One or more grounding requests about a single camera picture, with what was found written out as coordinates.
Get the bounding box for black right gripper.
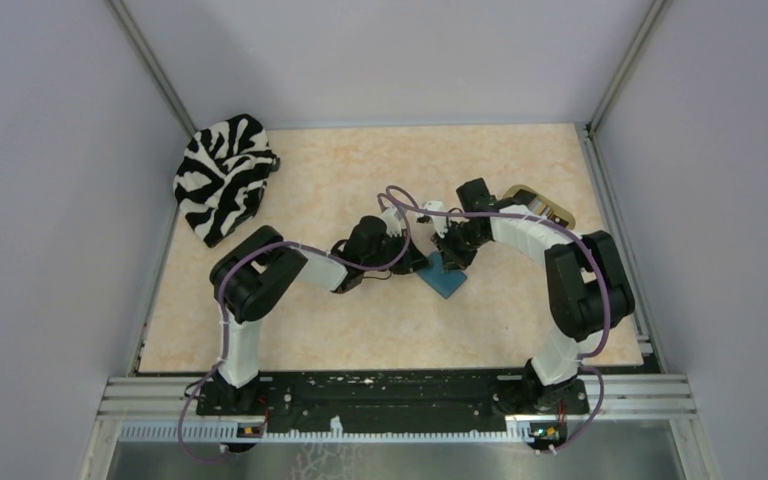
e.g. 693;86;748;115
430;219;488;273

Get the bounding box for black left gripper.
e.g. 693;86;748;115
363;229;433;275

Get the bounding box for teal leather card holder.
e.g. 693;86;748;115
417;251;468;299

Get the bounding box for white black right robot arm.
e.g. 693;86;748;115
423;178;635;412

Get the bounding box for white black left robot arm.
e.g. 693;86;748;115
209;206;431;414

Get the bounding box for cards in tray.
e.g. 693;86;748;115
511;189;575;227

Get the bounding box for beige card tray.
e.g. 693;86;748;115
502;184;576;229

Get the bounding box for zebra striped cloth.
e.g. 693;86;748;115
173;113;281;248

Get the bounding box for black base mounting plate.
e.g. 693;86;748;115
191;368;593;434

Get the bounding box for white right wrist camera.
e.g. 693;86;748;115
417;200;450;238

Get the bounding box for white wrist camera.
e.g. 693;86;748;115
417;200;450;238
378;206;410;238

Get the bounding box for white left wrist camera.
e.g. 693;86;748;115
378;206;410;238

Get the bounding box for aluminium frame rail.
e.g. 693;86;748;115
97;374;697;445

